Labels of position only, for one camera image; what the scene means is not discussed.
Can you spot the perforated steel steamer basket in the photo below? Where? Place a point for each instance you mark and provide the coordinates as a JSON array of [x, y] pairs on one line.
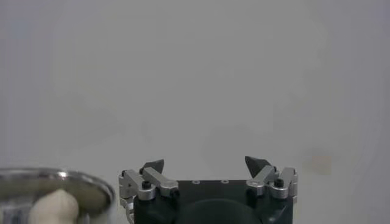
[[91, 188]]

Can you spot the white steamed baozi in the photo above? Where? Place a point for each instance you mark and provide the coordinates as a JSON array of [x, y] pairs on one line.
[[53, 208]]

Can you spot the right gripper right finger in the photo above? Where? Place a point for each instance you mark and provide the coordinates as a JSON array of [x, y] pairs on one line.
[[268, 179]]

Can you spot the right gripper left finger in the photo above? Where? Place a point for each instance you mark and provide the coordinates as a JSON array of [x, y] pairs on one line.
[[152, 182]]

